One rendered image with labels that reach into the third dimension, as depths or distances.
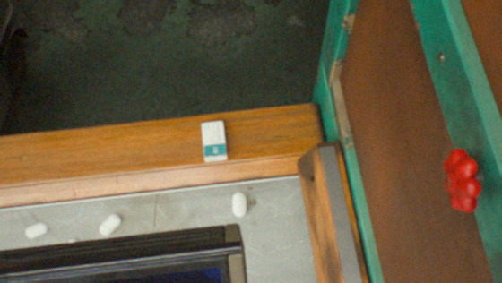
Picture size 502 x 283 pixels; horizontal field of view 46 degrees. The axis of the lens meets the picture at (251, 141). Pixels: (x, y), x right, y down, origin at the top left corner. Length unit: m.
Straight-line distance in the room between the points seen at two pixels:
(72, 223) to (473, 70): 0.68
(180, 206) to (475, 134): 0.59
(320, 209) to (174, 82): 1.16
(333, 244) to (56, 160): 0.45
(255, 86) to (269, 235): 1.03
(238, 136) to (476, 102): 0.58
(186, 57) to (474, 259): 1.57
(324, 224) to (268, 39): 1.25
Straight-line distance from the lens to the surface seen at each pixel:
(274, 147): 0.93
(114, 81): 1.94
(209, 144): 0.91
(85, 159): 0.96
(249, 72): 1.91
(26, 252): 0.59
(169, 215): 0.92
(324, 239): 0.81
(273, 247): 0.90
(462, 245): 0.51
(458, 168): 0.41
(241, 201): 0.90
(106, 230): 0.91
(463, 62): 0.43
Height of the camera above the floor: 1.61
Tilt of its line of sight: 64 degrees down
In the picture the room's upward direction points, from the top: straight up
